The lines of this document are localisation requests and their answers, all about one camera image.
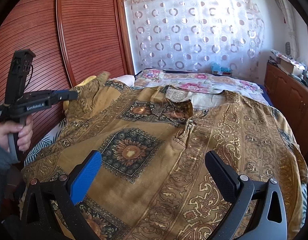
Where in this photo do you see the grey sleeved left forearm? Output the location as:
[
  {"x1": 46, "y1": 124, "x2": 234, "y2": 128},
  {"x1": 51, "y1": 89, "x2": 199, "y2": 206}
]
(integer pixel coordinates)
[{"x1": 0, "y1": 146, "x2": 18, "y2": 207}]

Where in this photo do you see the wooden side cabinet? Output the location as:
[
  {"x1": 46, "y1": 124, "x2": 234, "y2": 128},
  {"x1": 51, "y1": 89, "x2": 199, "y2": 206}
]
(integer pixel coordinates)
[{"x1": 264, "y1": 63, "x2": 308, "y2": 160}]

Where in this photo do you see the sheer circle-patterned curtain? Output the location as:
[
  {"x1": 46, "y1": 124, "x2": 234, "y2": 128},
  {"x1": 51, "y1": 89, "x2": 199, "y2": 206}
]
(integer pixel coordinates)
[{"x1": 125, "y1": 0, "x2": 264, "y2": 80}]

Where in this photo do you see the cardboard box on cabinet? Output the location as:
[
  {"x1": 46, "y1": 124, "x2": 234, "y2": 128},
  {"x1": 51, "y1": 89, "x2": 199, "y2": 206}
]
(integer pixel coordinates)
[{"x1": 276, "y1": 57, "x2": 305, "y2": 76}]

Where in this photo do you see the small round fan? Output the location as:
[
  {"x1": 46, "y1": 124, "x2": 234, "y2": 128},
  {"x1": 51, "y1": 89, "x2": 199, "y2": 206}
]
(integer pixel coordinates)
[{"x1": 285, "y1": 42, "x2": 291, "y2": 56}]

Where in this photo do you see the blue item at headboard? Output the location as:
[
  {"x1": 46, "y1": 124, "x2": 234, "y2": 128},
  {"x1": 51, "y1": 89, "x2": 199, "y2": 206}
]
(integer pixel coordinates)
[{"x1": 210, "y1": 62, "x2": 232, "y2": 77}]

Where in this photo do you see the green leaf bed sheet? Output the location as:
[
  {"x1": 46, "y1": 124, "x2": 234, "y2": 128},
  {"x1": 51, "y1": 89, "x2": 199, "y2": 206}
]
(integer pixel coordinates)
[{"x1": 24, "y1": 120, "x2": 66, "y2": 166}]

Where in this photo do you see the floral quilt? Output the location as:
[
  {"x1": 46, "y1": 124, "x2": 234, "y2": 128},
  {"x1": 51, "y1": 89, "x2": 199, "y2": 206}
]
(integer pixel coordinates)
[{"x1": 134, "y1": 69, "x2": 273, "y2": 106}]

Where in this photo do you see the brown patterned shirt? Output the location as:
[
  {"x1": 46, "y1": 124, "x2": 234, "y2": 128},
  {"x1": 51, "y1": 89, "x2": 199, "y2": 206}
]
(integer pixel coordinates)
[{"x1": 22, "y1": 73, "x2": 308, "y2": 239}]

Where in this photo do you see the person's left hand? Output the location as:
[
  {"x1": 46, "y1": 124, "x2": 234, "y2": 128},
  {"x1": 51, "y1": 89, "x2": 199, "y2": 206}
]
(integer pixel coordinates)
[{"x1": 0, "y1": 115, "x2": 33, "y2": 152}]

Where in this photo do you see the red wooden wardrobe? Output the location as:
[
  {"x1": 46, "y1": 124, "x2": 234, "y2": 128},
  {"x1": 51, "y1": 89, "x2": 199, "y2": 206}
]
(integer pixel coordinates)
[{"x1": 0, "y1": 0, "x2": 135, "y2": 153}]

